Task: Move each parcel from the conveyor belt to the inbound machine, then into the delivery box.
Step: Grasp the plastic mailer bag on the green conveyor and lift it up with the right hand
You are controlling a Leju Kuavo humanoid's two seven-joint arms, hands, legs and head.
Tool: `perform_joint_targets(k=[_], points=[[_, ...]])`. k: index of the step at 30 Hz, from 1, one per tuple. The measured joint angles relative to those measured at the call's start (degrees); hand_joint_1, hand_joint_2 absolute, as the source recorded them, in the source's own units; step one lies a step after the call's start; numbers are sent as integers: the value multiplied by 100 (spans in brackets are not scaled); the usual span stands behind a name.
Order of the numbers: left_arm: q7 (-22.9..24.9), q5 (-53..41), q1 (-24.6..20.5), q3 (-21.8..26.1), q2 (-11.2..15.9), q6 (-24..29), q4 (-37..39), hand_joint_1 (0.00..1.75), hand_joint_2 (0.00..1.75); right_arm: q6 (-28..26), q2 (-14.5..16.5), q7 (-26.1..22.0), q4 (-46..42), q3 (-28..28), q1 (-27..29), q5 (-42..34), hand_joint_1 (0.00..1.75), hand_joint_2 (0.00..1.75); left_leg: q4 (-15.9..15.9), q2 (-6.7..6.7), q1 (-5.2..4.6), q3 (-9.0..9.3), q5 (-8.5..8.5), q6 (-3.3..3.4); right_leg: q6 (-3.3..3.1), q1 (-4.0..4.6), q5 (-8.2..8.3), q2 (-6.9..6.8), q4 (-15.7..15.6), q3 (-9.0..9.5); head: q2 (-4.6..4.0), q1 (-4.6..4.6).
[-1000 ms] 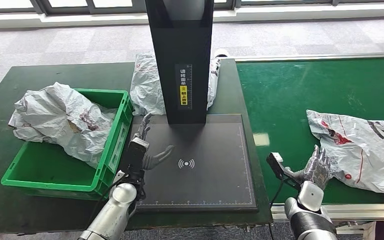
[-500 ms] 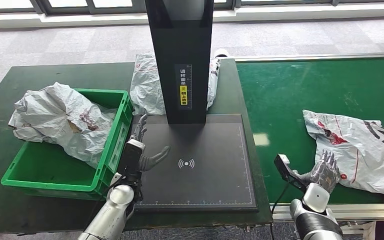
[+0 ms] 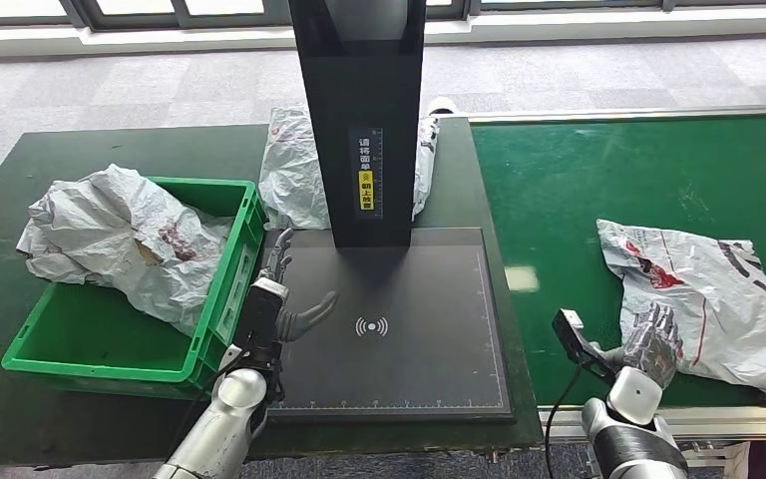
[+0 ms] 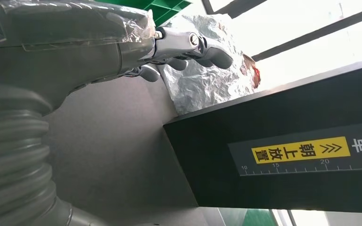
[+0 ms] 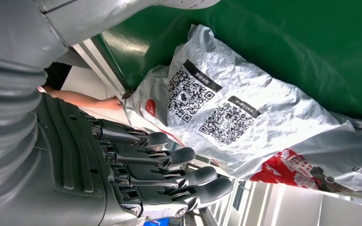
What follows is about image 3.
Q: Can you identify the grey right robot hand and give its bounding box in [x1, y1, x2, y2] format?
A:
[593, 302, 683, 390]

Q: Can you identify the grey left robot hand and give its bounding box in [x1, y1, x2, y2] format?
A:
[257, 228, 341, 345]

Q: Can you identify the white parcel with shipping label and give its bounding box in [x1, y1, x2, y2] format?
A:
[595, 219, 766, 412]

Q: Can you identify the grey parcel with brown stain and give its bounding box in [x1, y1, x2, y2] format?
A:
[26, 164, 235, 337]

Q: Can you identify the grey parcel with red smear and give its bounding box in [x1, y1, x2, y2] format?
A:
[16, 225, 104, 285]

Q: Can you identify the black scanning machine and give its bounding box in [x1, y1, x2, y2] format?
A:
[264, 0, 517, 423]

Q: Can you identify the green conveyor belt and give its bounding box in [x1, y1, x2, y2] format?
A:
[472, 117, 766, 408]

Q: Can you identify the crumpled grey poly mailer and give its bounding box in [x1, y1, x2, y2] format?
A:
[258, 105, 441, 232]

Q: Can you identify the green plastic crate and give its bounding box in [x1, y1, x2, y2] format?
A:
[0, 176, 268, 401]

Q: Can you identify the dark green table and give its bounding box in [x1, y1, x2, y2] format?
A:
[0, 120, 547, 467]

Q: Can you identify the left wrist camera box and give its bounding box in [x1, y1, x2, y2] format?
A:
[233, 277, 290, 358]

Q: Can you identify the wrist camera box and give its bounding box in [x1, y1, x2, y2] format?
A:
[551, 308, 615, 385]
[233, 277, 290, 358]

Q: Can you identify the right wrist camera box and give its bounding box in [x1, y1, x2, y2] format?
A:
[551, 308, 615, 385]

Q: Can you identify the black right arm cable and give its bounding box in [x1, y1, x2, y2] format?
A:
[545, 359, 587, 479]

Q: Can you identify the aluminium conveyor frame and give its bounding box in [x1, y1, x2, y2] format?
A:
[465, 105, 766, 479]

